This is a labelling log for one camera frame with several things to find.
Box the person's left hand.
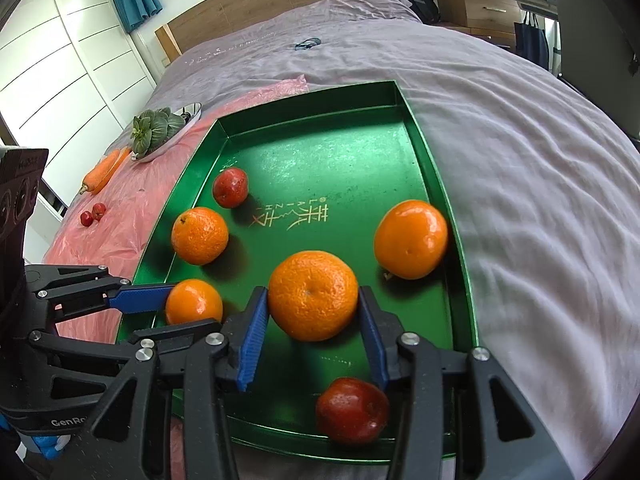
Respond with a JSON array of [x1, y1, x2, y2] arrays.
[[30, 432, 71, 461]]

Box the grey chair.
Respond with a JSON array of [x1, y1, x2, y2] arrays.
[[552, 0, 640, 141]]

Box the wooden dresser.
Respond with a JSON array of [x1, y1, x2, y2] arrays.
[[431, 0, 523, 53]]

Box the wooden headboard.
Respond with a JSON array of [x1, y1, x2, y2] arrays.
[[155, 0, 376, 63]]

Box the white enamel plate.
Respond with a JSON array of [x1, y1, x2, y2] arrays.
[[131, 101, 203, 163]]

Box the purple bed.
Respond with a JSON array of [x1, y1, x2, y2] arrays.
[[37, 0, 640, 480]]

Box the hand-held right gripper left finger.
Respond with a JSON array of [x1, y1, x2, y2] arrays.
[[50, 286, 271, 480]]

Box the pink plastic sheet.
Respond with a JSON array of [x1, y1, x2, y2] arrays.
[[42, 74, 308, 480]]

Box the white wardrobe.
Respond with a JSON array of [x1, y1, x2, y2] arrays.
[[0, 0, 156, 211]]

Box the carrot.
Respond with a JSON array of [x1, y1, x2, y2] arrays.
[[79, 147, 132, 196]]

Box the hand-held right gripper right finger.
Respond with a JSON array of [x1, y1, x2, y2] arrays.
[[357, 285, 576, 480]]

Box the green leafy vegetable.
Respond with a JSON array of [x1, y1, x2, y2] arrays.
[[131, 106, 186, 156]]

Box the green metal tray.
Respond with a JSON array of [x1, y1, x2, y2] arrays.
[[117, 80, 480, 465]]

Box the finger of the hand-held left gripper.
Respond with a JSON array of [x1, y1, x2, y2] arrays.
[[25, 264, 177, 322], [27, 317, 226, 391]]

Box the mandarin orange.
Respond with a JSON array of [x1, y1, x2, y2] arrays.
[[171, 206, 230, 267], [267, 251, 360, 343], [374, 199, 450, 281], [165, 278, 224, 326]]

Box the dark tote bag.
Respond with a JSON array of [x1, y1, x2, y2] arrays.
[[514, 12, 551, 68]]

